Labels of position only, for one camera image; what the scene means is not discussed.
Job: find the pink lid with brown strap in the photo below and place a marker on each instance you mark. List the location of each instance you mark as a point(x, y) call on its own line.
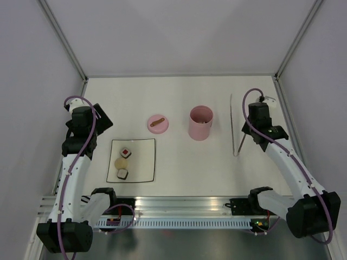
point(157, 124)

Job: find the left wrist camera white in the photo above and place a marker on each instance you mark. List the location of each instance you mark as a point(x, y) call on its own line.
point(74, 103)

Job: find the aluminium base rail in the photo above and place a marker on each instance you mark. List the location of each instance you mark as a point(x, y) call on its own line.
point(235, 206)

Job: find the round beige bun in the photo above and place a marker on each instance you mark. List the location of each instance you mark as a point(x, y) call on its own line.
point(121, 163)

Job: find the sushi roll black side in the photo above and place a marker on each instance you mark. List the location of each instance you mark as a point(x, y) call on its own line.
point(202, 122)

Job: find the left aluminium frame post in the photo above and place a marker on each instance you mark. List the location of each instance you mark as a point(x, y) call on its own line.
point(46, 9)

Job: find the aluminium frame post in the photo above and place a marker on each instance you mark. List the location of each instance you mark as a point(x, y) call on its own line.
point(317, 4)
point(46, 9)

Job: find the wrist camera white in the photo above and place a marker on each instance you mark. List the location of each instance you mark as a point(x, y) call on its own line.
point(270, 101)
point(74, 103)

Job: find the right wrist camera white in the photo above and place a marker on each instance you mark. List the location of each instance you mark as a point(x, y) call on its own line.
point(270, 101)

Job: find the white square plate black rim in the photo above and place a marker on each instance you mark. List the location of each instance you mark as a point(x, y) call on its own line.
point(141, 164)

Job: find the right aluminium frame post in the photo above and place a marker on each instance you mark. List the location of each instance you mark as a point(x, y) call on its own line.
point(317, 4)

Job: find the steel food tongs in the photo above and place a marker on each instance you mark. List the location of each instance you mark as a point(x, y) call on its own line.
point(237, 152)

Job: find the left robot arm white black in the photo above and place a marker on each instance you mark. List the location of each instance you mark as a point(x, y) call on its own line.
point(69, 227)

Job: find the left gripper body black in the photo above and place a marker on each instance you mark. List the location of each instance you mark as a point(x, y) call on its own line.
point(103, 123)

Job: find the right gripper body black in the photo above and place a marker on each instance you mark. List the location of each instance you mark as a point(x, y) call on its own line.
point(246, 128)

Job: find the pink cylindrical lunch box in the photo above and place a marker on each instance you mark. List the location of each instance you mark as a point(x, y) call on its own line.
point(196, 131)

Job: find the sushi roll white top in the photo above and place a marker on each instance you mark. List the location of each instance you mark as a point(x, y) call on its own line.
point(122, 174)

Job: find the white slotted cable duct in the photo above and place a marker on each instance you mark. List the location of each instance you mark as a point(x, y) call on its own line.
point(191, 223)

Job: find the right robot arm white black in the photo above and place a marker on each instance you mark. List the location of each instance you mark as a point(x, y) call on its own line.
point(311, 210)

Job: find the sushi roll red centre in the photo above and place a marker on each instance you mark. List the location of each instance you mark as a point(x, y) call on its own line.
point(125, 152)

